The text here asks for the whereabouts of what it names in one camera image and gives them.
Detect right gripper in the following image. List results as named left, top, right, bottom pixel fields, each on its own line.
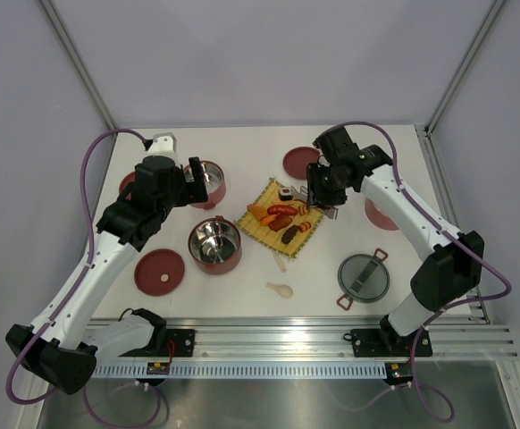
left=306, top=162, right=350, bottom=209

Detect sushi roll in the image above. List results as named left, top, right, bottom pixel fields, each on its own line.
left=278, top=188, right=293, bottom=201

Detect metal tongs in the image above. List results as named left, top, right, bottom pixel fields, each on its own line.
left=290, top=186, right=339, bottom=220

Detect red sausage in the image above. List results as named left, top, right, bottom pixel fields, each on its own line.
left=267, top=205, right=298, bottom=216

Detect brown meat slice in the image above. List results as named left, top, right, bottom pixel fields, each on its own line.
left=268, top=215, right=292, bottom=231

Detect fried chicken piece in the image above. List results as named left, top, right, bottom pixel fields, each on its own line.
left=247, top=204, right=268, bottom=222

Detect dark chocolate pastry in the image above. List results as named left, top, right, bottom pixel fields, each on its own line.
left=281, top=225, right=300, bottom=245

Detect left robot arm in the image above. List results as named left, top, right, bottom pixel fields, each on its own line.
left=5, top=156, right=208, bottom=395

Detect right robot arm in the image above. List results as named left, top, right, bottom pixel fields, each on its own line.
left=306, top=125, right=484, bottom=354

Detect back red lid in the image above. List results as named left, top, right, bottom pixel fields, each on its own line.
left=282, top=147, right=321, bottom=181

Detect back left red steel bowl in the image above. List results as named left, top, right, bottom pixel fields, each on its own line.
left=191, top=160, right=226, bottom=210

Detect red steel bowl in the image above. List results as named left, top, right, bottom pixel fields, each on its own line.
left=365, top=198, right=398, bottom=231
left=188, top=215, right=242, bottom=275
left=191, top=160, right=226, bottom=210

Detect bamboo woven tray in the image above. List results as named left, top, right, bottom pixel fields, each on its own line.
left=236, top=178, right=324, bottom=259

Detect front red steel bowl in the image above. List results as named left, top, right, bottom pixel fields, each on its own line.
left=188, top=215, right=242, bottom=275

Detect far left red lid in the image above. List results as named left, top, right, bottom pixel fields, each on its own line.
left=118, top=172, right=136, bottom=199

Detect right red steel bowl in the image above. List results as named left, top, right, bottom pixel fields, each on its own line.
left=365, top=198, right=398, bottom=231

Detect front left red lid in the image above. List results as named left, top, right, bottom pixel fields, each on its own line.
left=134, top=248, right=185, bottom=297

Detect beige spoon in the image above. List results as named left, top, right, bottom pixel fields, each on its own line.
left=265, top=282, right=294, bottom=299

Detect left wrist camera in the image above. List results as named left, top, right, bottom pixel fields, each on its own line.
left=147, top=132, right=177, bottom=159

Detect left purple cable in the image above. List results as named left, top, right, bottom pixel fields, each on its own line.
left=7, top=128, right=172, bottom=426

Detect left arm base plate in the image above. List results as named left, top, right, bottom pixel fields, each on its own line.
left=122, top=328, right=196, bottom=358

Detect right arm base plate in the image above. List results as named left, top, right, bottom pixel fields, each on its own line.
left=342, top=328, right=432, bottom=358

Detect white slotted cable duct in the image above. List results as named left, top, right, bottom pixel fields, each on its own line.
left=93, top=361, right=387, bottom=380

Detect aluminium rail frame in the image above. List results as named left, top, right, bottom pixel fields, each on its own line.
left=17, top=294, right=520, bottom=428

